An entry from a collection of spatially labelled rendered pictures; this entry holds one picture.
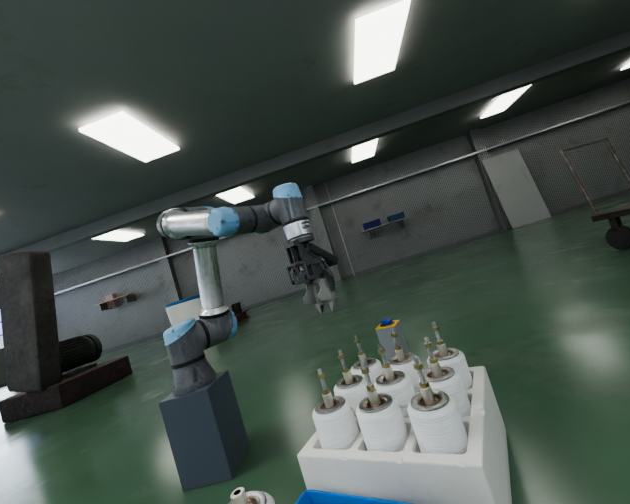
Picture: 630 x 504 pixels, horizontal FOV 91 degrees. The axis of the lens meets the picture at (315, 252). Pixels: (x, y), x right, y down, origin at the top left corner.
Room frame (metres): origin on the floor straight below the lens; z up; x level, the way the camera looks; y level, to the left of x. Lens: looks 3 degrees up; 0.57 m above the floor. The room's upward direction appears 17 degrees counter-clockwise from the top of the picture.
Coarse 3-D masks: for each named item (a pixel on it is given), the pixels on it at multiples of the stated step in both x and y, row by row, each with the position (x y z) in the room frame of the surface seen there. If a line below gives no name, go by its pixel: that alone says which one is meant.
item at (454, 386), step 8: (456, 376) 0.71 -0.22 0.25; (432, 384) 0.70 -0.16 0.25; (440, 384) 0.69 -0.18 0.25; (448, 384) 0.69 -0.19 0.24; (456, 384) 0.70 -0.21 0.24; (448, 392) 0.69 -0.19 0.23; (456, 392) 0.69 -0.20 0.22; (464, 392) 0.71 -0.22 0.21; (456, 400) 0.69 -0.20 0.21; (464, 400) 0.70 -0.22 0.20; (464, 408) 0.69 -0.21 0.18; (464, 416) 0.69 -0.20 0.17
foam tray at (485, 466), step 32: (480, 384) 0.78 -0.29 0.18; (480, 416) 0.66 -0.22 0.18; (320, 448) 0.76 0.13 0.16; (352, 448) 0.68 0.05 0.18; (416, 448) 0.64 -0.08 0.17; (480, 448) 0.57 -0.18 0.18; (320, 480) 0.70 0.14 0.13; (352, 480) 0.66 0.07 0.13; (384, 480) 0.62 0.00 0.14; (416, 480) 0.59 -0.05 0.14; (448, 480) 0.56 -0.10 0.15; (480, 480) 0.54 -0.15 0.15
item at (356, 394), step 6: (360, 384) 0.82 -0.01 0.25; (366, 384) 0.83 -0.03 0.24; (336, 390) 0.83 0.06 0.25; (342, 390) 0.82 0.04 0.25; (348, 390) 0.81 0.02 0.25; (354, 390) 0.81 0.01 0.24; (360, 390) 0.81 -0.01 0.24; (366, 390) 0.82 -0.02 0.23; (342, 396) 0.82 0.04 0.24; (348, 396) 0.81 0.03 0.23; (354, 396) 0.81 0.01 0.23; (360, 396) 0.81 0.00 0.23; (366, 396) 0.82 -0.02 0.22; (354, 402) 0.81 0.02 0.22; (354, 408) 0.81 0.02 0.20; (354, 414) 0.81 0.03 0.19
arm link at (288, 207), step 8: (288, 184) 0.81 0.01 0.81; (296, 184) 0.83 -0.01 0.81; (280, 192) 0.81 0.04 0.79; (288, 192) 0.81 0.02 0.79; (296, 192) 0.82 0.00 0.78; (272, 200) 0.85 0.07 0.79; (280, 200) 0.81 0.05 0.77; (288, 200) 0.81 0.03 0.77; (296, 200) 0.81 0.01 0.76; (272, 208) 0.84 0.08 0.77; (280, 208) 0.82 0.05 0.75; (288, 208) 0.81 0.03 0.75; (296, 208) 0.81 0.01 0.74; (304, 208) 0.83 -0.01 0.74; (272, 216) 0.85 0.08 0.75; (280, 216) 0.83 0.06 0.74; (288, 216) 0.81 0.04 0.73; (296, 216) 0.81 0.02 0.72; (304, 216) 0.82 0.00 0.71; (288, 224) 0.86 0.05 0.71
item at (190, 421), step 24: (216, 384) 1.10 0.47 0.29; (168, 408) 1.05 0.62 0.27; (192, 408) 1.04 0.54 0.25; (216, 408) 1.05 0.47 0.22; (168, 432) 1.05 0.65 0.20; (192, 432) 1.04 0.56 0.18; (216, 432) 1.03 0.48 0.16; (240, 432) 1.16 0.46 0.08; (192, 456) 1.04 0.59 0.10; (216, 456) 1.03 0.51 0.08; (240, 456) 1.12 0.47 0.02; (192, 480) 1.04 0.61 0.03; (216, 480) 1.04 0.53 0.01
